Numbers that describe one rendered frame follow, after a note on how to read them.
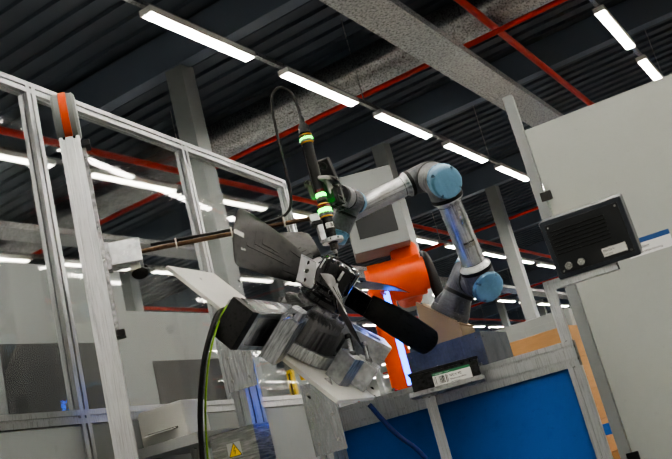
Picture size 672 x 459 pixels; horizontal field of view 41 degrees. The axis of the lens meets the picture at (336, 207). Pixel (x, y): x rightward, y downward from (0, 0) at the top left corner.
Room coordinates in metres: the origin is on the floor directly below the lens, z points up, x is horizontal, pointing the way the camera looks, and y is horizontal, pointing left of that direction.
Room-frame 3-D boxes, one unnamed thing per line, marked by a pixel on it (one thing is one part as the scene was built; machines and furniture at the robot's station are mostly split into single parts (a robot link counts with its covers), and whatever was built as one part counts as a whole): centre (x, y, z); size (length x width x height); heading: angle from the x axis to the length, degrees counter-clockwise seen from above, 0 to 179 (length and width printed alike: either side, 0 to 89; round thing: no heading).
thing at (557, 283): (2.82, -0.68, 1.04); 0.24 x 0.03 x 0.03; 68
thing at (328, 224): (2.72, 0.04, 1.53); 0.04 x 0.04 x 0.46
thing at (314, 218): (2.71, 0.05, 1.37); 0.09 x 0.07 x 0.10; 103
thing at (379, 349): (2.78, 0.05, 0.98); 0.20 x 0.16 x 0.20; 68
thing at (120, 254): (2.57, 0.65, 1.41); 0.10 x 0.07 x 0.08; 103
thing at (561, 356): (3.02, -0.19, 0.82); 0.90 x 0.04 x 0.08; 68
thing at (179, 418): (2.75, 0.65, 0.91); 0.17 x 0.16 x 0.11; 68
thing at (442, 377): (2.84, -0.20, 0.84); 0.22 x 0.17 x 0.07; 84
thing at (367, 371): (2.69, 0.05, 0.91); 0.12 x 0.08 x 0.12; 68
